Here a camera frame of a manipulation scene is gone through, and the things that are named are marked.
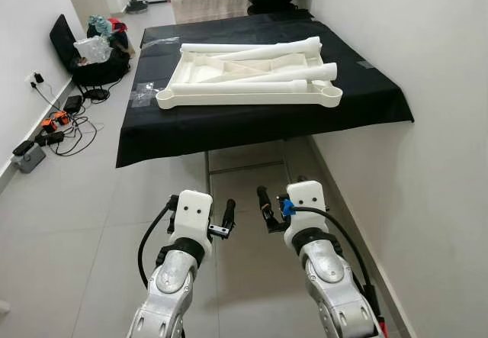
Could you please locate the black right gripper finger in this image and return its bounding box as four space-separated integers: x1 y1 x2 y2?
256 186 277 230

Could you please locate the black tablecloth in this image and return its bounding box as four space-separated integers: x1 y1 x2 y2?
116 11 415 169

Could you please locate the white plastic table top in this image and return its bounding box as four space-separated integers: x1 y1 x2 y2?
156 44 344 110

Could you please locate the clear tape patch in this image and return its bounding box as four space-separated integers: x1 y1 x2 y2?
131 82 159 108

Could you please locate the round black floor device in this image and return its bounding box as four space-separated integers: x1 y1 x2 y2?
82 88 111 101

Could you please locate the clear tape strip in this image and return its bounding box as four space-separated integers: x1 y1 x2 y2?
137 36 181 49

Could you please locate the black power adapter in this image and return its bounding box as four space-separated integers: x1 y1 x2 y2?
63 95 83 113

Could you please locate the black power strip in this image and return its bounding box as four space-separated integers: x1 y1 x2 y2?
34 130 66 146

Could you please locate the grey box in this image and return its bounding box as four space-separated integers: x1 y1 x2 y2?
11 141 47 174

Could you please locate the beige cloth-covered bench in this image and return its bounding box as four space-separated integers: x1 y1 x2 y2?
169 0 249 24

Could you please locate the red cloth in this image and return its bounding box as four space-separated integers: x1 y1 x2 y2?
107 18 127 35

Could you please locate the dark round floor base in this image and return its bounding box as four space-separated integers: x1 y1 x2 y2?
124 0 149 14

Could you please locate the teal cloth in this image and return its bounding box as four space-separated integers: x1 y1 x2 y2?
87 15 114 40

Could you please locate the black floor chair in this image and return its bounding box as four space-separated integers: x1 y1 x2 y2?
50 14 132 87

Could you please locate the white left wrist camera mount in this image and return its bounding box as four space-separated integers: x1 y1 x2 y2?
169 191 214 256

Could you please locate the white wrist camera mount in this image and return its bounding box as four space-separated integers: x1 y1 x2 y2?
169 191 214 256
285 180 329 237

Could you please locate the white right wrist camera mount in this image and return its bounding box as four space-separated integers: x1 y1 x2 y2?
285 180 329 237

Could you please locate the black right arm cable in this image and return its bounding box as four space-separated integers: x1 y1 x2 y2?
294 205 380 316

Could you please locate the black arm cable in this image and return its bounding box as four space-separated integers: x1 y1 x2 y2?
137 195 178 289
294 205 380 316

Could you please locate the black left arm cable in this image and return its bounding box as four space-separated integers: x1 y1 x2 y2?
137 195 178 289

